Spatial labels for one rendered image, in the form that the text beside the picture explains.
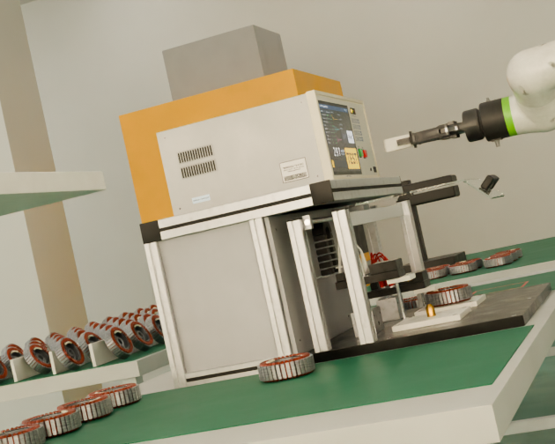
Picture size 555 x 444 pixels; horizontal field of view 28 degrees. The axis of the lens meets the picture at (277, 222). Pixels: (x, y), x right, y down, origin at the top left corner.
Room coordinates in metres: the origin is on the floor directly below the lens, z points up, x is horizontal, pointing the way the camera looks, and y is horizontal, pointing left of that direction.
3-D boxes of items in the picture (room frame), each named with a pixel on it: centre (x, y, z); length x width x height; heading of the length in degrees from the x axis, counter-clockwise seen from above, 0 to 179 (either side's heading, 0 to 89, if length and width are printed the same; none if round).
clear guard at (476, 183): (2.75, -0.39, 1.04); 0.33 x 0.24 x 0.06; 71
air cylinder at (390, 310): (2.71, -0.23, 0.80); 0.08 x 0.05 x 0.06; 161
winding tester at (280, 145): (2.66, -0.02, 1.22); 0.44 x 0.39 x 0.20; 161
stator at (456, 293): (2.66, -0.36, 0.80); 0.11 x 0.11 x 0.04
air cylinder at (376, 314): (2.48, -0.15, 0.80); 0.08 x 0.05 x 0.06; 161
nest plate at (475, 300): (2.66, -0.36, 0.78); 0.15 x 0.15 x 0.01; 71
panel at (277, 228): (2.63, -0.08, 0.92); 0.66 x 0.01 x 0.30; 161
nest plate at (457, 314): (2.43, -0.29, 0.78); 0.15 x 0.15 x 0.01; 71
